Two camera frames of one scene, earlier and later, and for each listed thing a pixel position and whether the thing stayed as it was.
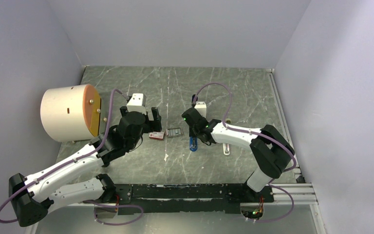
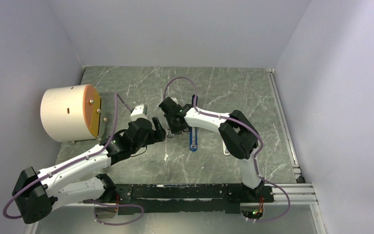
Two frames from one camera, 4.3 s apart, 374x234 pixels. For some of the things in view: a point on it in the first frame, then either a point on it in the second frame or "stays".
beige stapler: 226,148 stays
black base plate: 193,199 stays
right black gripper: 191,132 -> 175,129
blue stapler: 193,144 stays
